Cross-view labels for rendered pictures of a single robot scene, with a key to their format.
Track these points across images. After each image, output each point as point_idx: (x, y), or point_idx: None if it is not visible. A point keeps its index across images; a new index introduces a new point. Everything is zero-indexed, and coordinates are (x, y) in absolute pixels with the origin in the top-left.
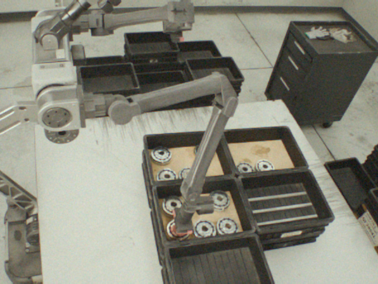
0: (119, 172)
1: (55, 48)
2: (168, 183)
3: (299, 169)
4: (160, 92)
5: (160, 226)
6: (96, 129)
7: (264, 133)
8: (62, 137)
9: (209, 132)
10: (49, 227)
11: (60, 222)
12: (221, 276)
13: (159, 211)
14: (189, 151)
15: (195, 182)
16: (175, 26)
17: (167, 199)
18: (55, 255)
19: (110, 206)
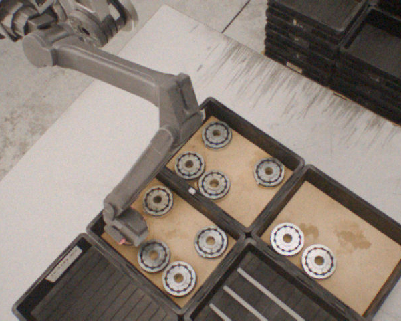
0: None
1: None
2: (164, 172)
3: (347, 311)
4: (87, 55)
5: (102, 208)
6: (215, 52)
7: (377, 219)
8: (87, 37)
9: (143, 152)
10: (67, 122)
11: (80, 125)
12: (115, 317)
13: None
14: (258, 157)
15: (114, 194)
16: None
17: (160, 188)
18: (45, 151)
19: (134, 148)
